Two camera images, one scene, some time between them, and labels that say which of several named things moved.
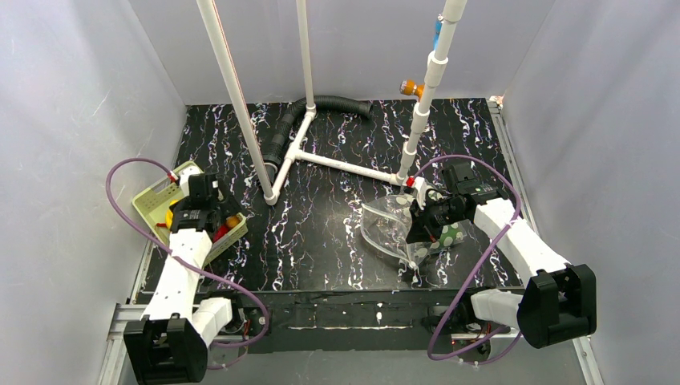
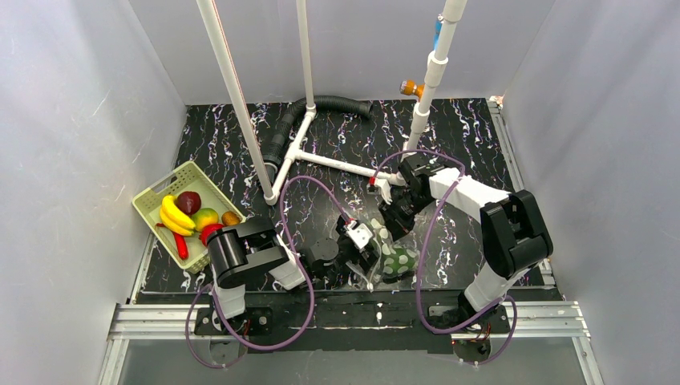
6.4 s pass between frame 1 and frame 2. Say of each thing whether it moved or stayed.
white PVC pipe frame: stayed
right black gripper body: moved
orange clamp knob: stayed
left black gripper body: moved
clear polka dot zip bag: moved
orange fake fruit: stayed
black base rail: stayed
